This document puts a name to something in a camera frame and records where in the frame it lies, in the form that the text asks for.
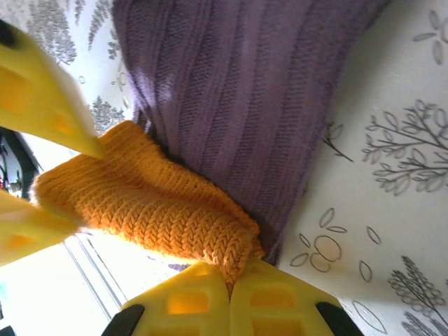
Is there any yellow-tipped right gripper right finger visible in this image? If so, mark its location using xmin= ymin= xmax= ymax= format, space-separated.
xmin=230 ymin=260 xmax=365 ymax=336

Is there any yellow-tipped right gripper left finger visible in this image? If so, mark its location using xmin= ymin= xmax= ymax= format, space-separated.
xmin=100 ymin=261 xmax=231 ymax=336

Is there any purple sock with orange cuff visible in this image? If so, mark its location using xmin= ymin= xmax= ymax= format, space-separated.
xmin=33 ymin=0 xmax=390 ymax=298

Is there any floral tablecloth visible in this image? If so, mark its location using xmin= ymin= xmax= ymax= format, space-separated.
xmin=0 ymin=0 xmax=448 ymax=336

